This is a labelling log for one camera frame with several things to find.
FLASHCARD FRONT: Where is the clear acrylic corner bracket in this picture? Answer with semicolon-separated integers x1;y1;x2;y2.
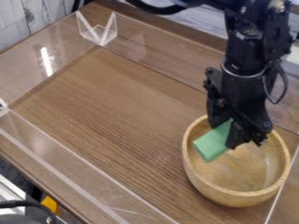
74;11;117;46

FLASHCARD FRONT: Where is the brown wooden bowl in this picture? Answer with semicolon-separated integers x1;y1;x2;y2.
181;116;291;207

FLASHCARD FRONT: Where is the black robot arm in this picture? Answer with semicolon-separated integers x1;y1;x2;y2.
172;0;293;149

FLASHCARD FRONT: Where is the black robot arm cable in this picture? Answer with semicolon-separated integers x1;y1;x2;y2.
125;0;192;16

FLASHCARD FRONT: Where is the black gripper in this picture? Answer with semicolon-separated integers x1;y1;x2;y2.
201;62;289;151

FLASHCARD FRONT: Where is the green rectangular block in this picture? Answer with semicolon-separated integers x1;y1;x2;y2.
192;121;230;163

